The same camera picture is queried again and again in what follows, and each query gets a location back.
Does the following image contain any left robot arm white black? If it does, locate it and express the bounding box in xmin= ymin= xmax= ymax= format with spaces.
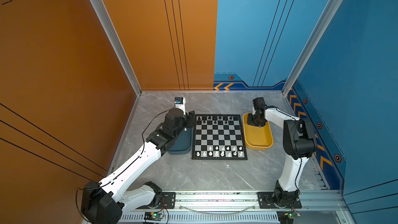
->
xmin=79 ymin=108 xmax=195 ymax=224

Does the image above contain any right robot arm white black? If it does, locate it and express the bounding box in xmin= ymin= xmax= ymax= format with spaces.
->
xmin=243 ymin=97 xmax=317 ymax=208

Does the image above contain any right green circuit board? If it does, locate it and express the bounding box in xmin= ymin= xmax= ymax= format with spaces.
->
xmin=285 ymin=213 xmax=297 ymax=219

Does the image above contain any green circuit board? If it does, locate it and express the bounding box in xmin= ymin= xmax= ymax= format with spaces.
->
xmin=285 ymin=213 xmax=297 ymax=219
xmin=144 ymin=212 xmax=165 ymax=223

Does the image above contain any left green circuit board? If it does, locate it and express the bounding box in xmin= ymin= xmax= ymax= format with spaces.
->
xmin=144 ymin=212 xmax=165 ymax=223

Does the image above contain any yellow plastic tray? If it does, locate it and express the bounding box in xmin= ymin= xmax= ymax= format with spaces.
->
xmin=243 ymin=113 xmax=274 ymax=150

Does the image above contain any teal plastic tray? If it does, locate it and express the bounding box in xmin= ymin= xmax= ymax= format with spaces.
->
xmin=167 ymin=128 xmax=193 ymax=155

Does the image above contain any black and white chessboard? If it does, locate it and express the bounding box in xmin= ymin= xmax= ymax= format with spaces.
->
xmin=192 ymin=114 xmax=248 ymax=161

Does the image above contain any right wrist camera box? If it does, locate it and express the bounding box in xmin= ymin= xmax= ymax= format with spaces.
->
xmin=252 ymin=97 xmax=267 ymax=111

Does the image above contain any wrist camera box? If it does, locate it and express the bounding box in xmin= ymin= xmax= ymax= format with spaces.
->
xmin=252 ymin=97 xmax=267 ymax=111
xmin=174 ymin=96 xmax=186 ymax=115

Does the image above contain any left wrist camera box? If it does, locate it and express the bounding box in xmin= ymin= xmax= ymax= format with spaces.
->
xmin=174 ymin=96 xmax=186 ymax=115

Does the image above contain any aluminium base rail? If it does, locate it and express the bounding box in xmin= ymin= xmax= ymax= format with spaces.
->
xmin=93 ymin=189 xmax=347 ymax=212

